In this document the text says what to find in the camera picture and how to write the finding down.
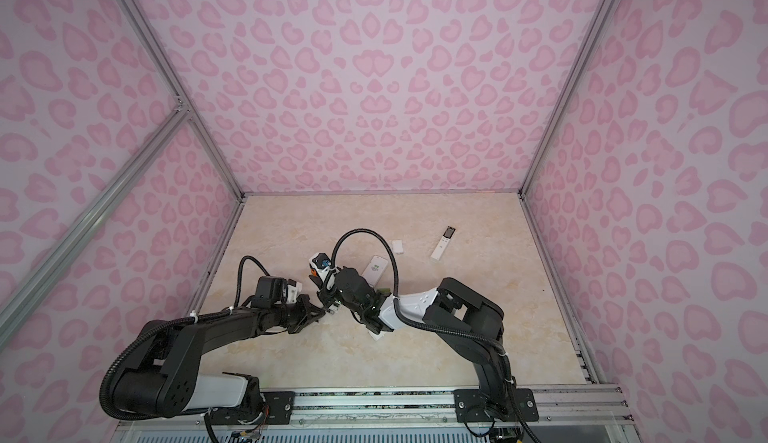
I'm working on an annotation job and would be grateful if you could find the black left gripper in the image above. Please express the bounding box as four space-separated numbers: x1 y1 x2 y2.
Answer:
272 294 326 334

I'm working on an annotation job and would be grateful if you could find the white remote with eco sticker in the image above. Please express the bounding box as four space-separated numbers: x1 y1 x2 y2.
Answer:
362 255 390 287

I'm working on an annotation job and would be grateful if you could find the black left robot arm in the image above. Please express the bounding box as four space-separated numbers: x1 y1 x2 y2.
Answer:
98 294 326 423

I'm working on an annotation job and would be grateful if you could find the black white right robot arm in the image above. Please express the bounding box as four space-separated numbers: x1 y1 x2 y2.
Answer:
310 267 516 421

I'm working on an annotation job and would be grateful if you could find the slim white remote with display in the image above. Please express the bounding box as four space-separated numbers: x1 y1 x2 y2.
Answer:
430 226 456 261

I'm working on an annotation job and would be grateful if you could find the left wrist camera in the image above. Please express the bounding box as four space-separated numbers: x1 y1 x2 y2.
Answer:
250 276 302 309

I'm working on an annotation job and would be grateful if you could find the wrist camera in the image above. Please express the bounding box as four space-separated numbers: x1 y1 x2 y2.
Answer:
250 276 302 309
309 252 333 286

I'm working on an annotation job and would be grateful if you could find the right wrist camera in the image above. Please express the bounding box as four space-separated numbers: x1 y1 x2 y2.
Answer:
309 252 333 286

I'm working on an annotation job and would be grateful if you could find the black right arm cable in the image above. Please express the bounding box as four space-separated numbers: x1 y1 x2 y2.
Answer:
329 228 511 360

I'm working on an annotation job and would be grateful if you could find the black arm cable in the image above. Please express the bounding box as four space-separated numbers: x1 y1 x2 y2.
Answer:
233 255 272 309
329 228 511 360

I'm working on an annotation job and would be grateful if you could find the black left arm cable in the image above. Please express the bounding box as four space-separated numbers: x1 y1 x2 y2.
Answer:
233 255 272 309

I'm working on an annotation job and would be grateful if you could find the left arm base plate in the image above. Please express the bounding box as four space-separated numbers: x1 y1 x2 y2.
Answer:
210 391 296 426

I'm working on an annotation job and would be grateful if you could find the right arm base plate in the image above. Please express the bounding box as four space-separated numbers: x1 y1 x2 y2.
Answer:
452 388 540 423

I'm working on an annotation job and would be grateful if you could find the aluminium diagonal frame bar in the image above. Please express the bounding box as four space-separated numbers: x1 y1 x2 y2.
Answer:
1 104 188 348

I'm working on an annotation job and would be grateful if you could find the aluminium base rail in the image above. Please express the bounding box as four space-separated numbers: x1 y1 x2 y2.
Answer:
113 384 640 442

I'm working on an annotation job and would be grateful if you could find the aluminium corner frame post left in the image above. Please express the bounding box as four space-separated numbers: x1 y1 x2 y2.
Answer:
115 0 245 203

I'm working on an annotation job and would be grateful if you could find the aluminium corner frame post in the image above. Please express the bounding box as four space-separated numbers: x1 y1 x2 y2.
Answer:
518 0 620 200
115 0 245 203

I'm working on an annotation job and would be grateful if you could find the aluminium corner frame post right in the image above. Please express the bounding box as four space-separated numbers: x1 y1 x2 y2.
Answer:
518 0 620 200

